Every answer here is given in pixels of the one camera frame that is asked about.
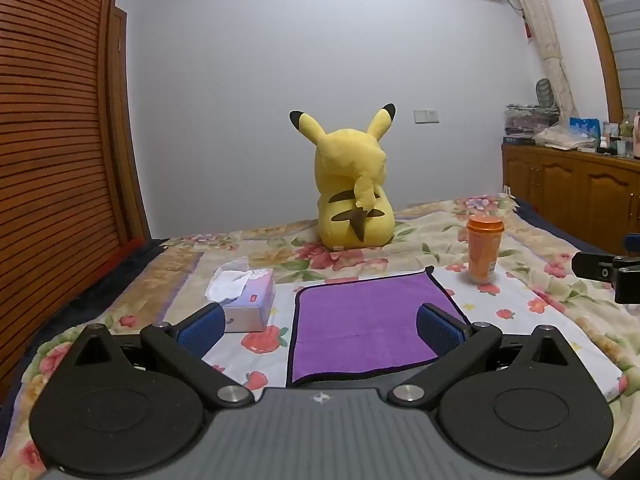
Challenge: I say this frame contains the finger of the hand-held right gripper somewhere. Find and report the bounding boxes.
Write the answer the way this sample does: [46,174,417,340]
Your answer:
[571,251,640,306]

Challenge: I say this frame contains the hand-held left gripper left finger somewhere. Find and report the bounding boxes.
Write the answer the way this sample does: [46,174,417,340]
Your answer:
[73,303,255,409]

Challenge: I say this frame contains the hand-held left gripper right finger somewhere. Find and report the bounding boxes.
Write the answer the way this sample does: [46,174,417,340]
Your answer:
[391,303,574,409]

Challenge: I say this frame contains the purple towel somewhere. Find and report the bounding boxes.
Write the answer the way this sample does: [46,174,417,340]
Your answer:
[286,266,472,389]

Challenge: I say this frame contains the tissue box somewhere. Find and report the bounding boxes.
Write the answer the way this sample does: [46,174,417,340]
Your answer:
[205,268,275,334]

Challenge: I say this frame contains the wooden cabinet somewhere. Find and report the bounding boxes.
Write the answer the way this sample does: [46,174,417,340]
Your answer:
[501,142,640,257]

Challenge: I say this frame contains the orange plastic cup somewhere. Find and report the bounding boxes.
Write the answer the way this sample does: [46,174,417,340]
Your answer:
[466,215,505,285]

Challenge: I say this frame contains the crumpled plastic bag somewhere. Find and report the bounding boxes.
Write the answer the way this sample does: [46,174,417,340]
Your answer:
[532,125,602,152]

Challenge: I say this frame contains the blue printed box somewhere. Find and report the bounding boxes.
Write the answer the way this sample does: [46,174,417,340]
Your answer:
[569,116,601,140]

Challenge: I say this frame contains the stack of folded papers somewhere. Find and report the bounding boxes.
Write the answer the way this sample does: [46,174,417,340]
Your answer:
[503,103,561,138]

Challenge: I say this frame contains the yellow plush toy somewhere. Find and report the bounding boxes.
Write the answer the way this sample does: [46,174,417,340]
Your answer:
[288,103,397,250]

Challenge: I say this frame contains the wooden louvered wardrobe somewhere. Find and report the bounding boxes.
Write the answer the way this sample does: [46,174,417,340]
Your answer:
[0,0,152,397]

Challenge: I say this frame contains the window blinds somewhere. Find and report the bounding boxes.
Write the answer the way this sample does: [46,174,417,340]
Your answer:
[584,0,640,117]

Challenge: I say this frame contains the cream lace curtain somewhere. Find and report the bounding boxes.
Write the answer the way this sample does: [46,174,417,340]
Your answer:
[499,0,582,127]

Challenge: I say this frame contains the wooden window frame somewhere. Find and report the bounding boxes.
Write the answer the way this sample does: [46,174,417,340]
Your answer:
[566,0,624,122]

